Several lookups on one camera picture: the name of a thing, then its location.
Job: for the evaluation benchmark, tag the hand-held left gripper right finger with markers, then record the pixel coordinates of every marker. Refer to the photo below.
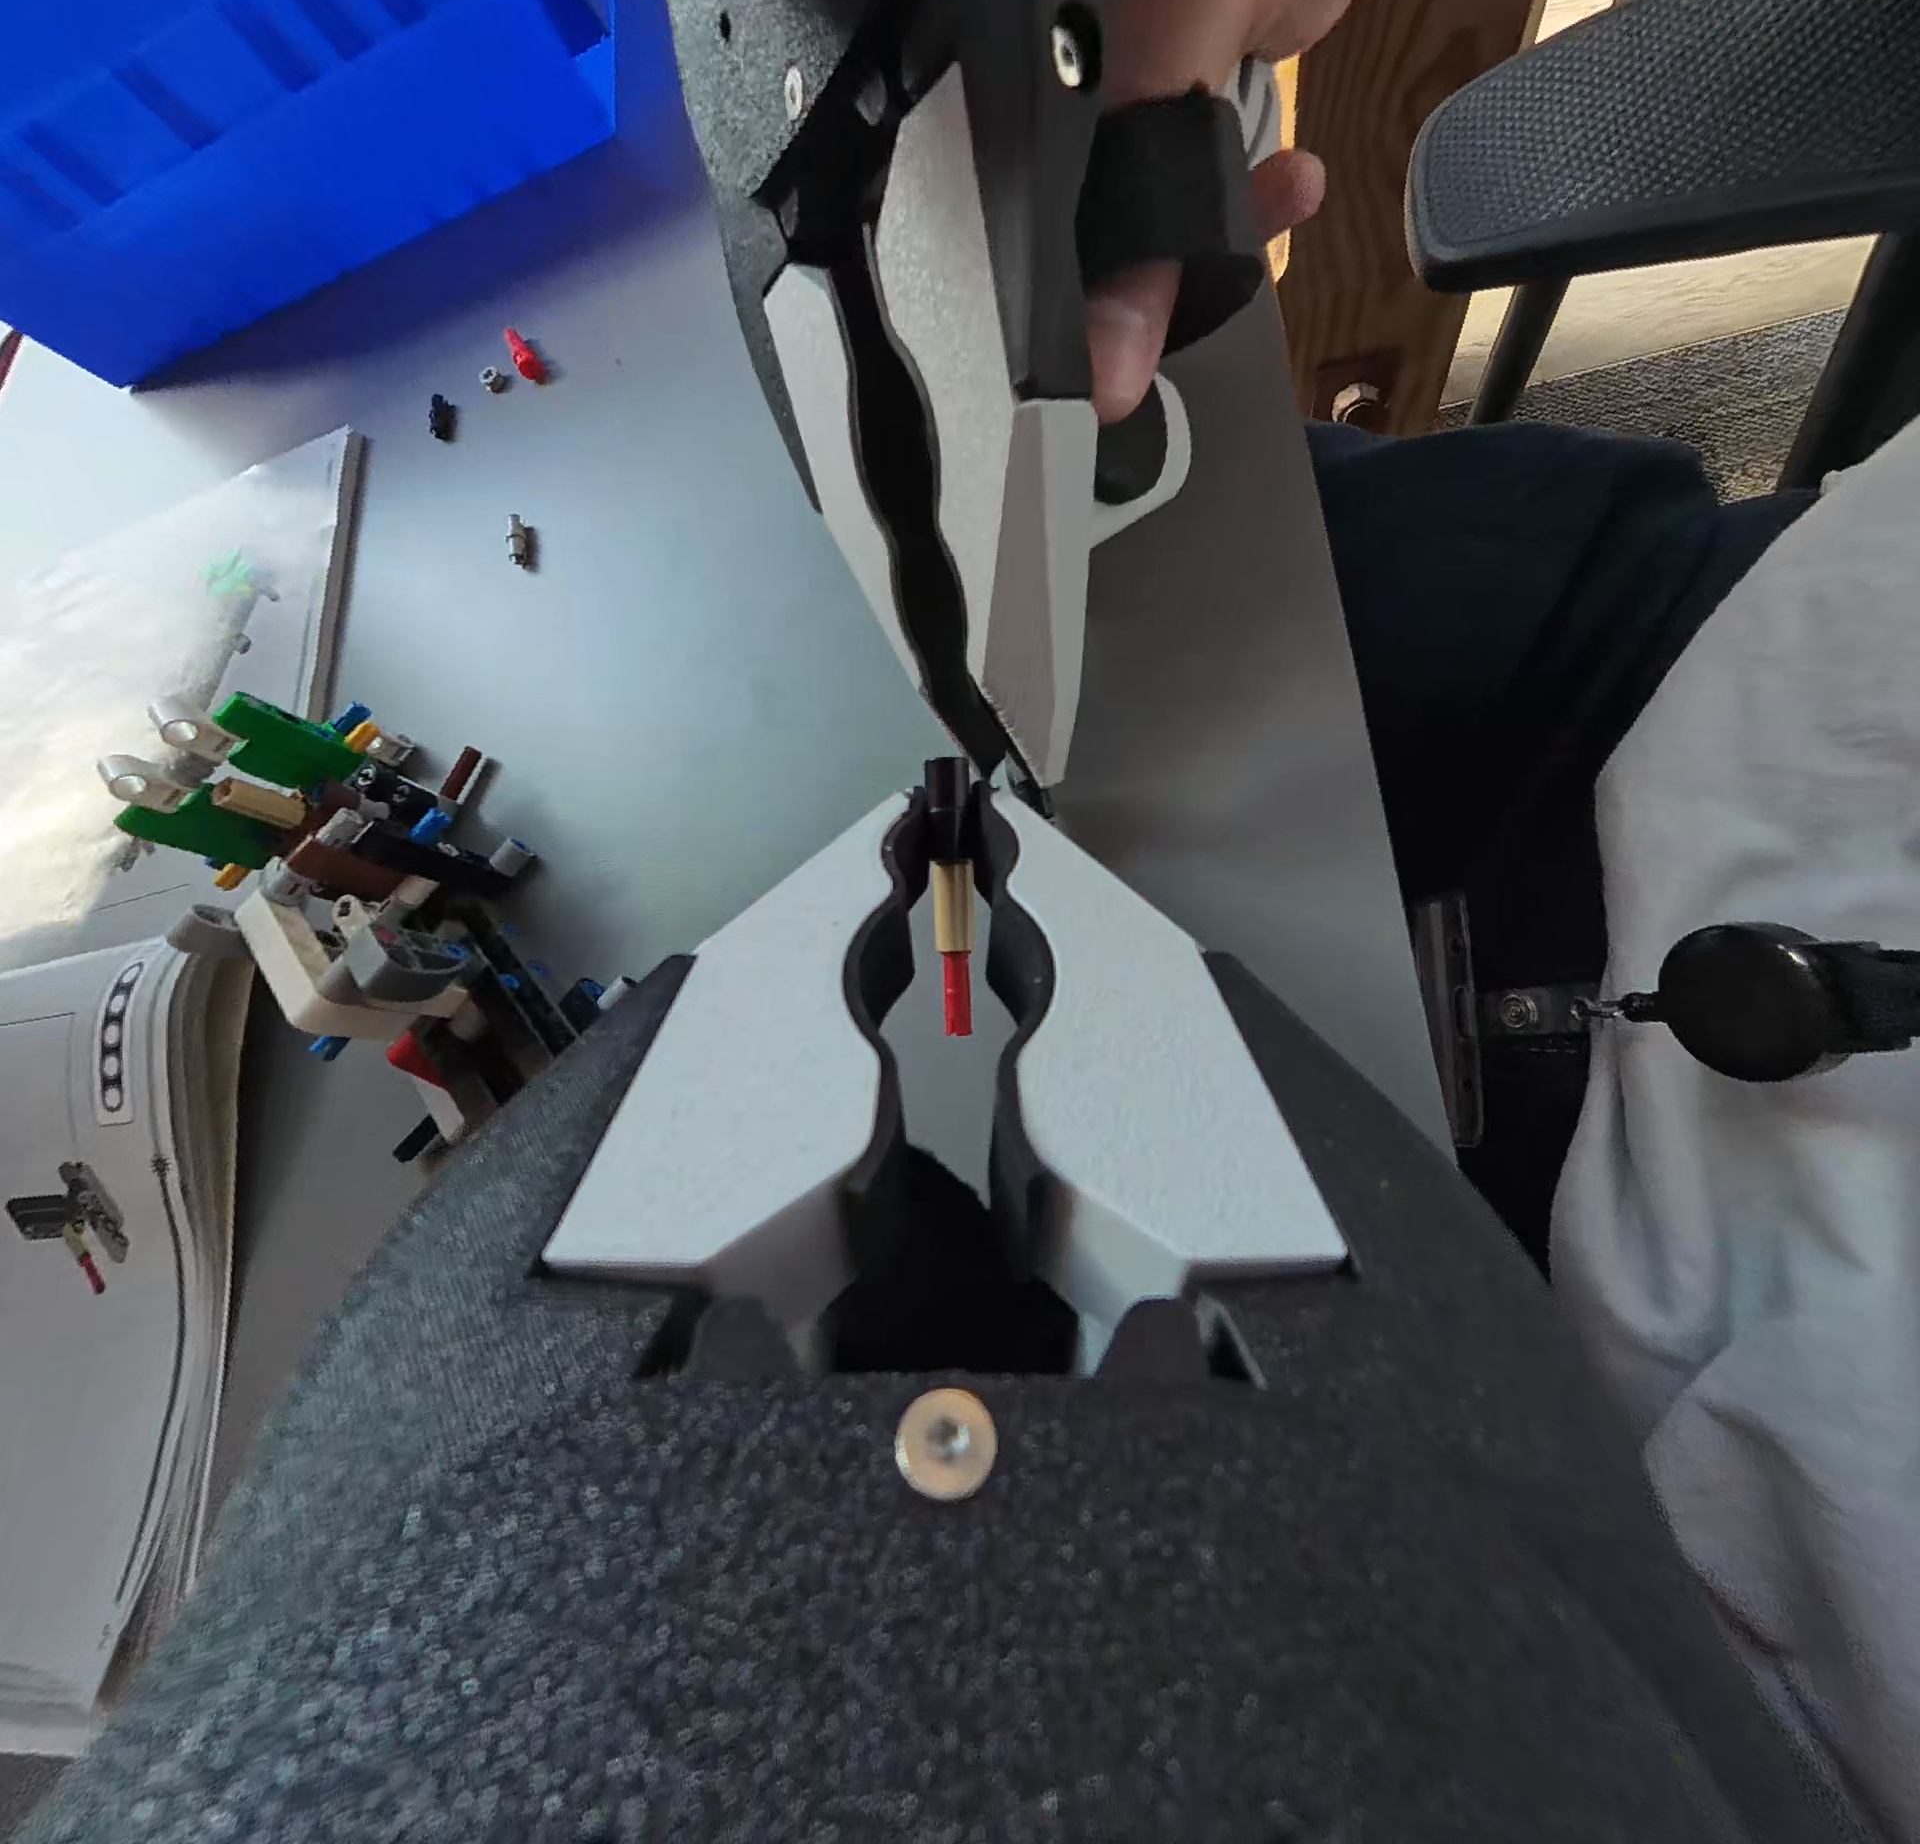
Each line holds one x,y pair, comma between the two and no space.
1170,1110

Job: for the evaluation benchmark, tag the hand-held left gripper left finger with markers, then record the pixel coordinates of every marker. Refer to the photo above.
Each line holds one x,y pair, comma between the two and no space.
720,1095

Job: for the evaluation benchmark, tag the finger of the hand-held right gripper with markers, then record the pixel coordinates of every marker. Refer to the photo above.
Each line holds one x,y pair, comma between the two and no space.
818,388
960,373

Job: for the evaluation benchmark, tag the black tan red lego pin assembly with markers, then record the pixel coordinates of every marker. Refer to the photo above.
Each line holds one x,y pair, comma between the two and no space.
948,916

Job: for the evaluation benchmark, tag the red lego pin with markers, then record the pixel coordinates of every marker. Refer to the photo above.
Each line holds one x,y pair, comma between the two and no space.
522,354

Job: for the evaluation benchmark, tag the grey lego pin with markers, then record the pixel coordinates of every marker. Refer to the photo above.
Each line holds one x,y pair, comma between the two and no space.
519,541

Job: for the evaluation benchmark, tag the pile of lego pieces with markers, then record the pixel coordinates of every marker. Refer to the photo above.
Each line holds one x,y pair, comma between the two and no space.
271,743

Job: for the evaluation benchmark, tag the lego instruction booklet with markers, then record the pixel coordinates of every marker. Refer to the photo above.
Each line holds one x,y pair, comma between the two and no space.
91,1426

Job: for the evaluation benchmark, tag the black belt clip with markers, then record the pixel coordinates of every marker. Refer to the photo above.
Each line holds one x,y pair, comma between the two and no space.
1448,1005

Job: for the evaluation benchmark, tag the wooden table leg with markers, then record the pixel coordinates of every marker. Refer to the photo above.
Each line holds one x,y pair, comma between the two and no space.
1426,148

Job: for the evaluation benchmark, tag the blue plastic bin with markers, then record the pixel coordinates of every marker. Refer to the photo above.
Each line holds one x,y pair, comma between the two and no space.
300,148

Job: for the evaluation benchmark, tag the person's dark trousers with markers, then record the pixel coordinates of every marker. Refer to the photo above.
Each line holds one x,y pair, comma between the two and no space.
1500,645

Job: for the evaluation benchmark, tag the black badge reel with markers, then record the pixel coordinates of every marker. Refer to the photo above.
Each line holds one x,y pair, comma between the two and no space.
1740,997

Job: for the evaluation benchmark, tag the person's white shirt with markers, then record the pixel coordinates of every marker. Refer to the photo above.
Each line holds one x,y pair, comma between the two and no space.
1770,1351

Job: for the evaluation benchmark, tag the white flat board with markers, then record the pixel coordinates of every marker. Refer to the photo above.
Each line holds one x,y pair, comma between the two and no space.
136,630

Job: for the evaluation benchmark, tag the black chair armrest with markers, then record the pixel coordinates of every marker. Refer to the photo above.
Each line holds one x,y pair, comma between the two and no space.
1650,73

